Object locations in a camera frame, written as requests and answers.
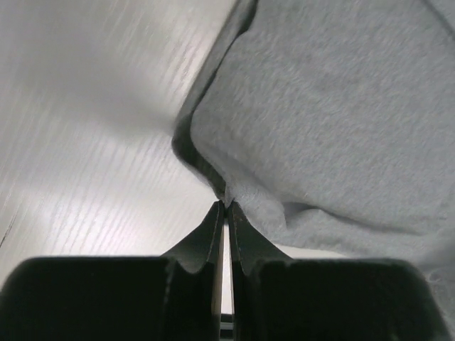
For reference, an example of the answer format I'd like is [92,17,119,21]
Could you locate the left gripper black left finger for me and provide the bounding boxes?
[1,202,224,340]

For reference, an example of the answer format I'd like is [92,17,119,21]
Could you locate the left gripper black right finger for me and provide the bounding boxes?
[227,203,448,341]

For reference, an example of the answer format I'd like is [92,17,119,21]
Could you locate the grey t shirt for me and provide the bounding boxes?
[173,1,454,324]

